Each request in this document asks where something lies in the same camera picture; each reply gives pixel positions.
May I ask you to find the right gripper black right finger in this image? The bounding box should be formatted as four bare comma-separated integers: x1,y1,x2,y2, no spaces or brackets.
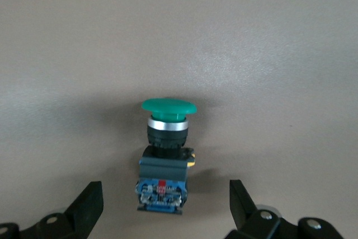
226,179,343,239

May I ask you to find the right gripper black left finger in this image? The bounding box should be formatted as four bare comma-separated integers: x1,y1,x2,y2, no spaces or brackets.
0,181,103,239

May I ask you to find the green mushroom push button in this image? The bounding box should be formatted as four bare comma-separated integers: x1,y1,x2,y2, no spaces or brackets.
135,97,199,216

